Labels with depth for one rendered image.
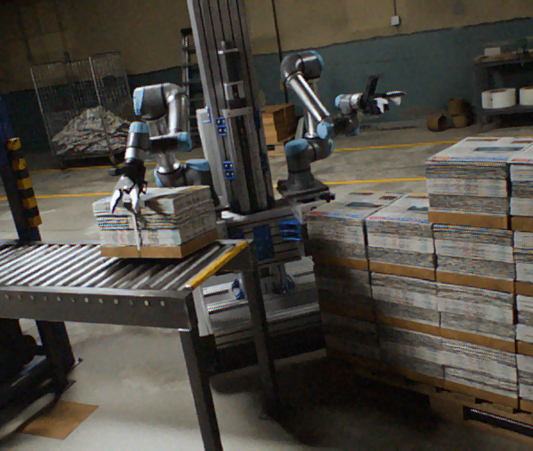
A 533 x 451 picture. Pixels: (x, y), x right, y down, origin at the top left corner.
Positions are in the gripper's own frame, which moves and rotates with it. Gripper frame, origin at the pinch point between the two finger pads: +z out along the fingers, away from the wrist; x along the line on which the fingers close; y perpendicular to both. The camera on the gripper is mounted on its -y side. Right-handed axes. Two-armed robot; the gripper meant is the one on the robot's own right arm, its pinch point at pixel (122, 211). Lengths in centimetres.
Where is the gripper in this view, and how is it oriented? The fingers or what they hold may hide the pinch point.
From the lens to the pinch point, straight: 232.5
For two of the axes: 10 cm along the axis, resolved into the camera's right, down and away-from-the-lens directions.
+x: -9.0, 0.3, 4.4
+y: 4.3, 2.6, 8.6
